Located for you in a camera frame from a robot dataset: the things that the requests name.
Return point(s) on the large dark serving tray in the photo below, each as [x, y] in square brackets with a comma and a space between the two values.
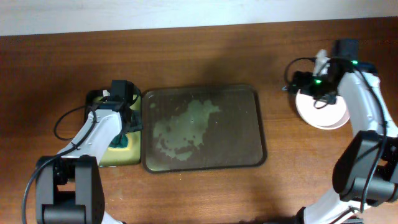
[202, 128]

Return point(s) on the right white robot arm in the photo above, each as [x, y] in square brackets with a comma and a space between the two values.
[365, 175]

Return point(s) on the black base bracket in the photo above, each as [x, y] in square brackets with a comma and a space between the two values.
[353, 220]

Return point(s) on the white plate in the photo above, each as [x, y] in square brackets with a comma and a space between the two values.
[321, 115]

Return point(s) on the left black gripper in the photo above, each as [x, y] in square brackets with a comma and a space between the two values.
[132, 121]

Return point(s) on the yellow green sponge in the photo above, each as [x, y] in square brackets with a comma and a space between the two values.
[120, 141]

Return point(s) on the small tray with soapy water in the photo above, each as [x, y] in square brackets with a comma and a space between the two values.
[113, 157]

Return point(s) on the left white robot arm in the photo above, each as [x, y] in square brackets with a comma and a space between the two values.
[68, 186]

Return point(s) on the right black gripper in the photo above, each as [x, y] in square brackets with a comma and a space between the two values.
[313, 79]

